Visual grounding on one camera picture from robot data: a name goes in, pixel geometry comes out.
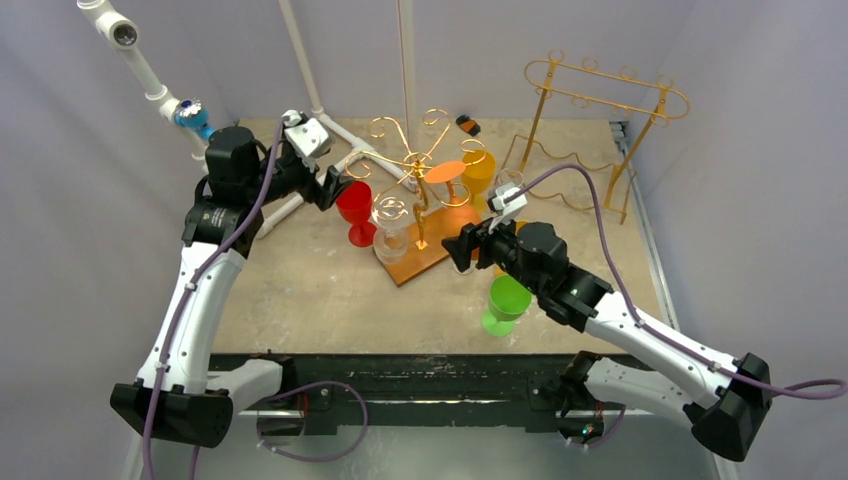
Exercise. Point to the gold wire bottle rack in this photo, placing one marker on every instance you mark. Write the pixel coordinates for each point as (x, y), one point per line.
(595, 117)

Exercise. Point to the white pole red stripe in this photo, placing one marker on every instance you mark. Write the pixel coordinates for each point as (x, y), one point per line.
(407, 55)

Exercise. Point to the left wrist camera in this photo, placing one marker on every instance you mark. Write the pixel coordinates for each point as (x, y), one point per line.
(308, 136)

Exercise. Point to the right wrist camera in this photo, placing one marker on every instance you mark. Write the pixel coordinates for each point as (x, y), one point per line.
(505, 202)

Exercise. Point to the black orange small clip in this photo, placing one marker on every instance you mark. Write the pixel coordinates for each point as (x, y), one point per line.
(468, 125)

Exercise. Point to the clear flute glass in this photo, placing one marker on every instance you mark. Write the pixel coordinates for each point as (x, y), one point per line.
(508, 176)

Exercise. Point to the yellow wine glass front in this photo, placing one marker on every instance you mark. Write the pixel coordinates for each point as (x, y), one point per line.
(498, 271)

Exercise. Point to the orange wine glass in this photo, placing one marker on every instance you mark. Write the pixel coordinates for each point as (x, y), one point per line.
(458, 209)

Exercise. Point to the white PVC pipe frame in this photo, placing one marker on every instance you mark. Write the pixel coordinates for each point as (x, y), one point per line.
(123, 35)

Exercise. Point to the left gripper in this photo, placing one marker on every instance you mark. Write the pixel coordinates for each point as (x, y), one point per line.
(322, 196)

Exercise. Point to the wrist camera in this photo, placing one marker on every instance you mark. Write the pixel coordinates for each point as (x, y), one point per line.
(308, 136)
(505, 202)

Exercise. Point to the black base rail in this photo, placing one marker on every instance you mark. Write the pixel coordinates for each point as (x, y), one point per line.
(526, 391)

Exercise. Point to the clear ribbed wine glass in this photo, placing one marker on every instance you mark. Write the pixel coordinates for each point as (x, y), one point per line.
(391, 241)

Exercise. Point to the yellow wine glass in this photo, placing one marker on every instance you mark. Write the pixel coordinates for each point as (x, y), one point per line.
(498, 271)
(478, 175)

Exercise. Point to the blue valve on pipe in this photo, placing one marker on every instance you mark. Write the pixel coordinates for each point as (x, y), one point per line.
(192, 115)

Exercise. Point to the green wine glass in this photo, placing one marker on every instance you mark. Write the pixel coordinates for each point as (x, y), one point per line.
(508, 300)

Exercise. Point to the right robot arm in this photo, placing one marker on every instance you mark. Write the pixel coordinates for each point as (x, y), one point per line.
(717, 395)

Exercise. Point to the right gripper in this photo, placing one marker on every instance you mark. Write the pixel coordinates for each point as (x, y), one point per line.
(479, 242)

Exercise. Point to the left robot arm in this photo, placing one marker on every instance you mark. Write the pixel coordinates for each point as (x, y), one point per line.
(172, 397)

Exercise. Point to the yellow wine glass back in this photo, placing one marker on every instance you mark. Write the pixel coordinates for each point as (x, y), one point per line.
(478, 175)

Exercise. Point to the gold wine glass rack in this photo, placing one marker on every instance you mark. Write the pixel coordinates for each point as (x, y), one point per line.
(425, 225)

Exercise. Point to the red wine glass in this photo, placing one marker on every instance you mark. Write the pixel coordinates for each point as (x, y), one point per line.
(355, 207)

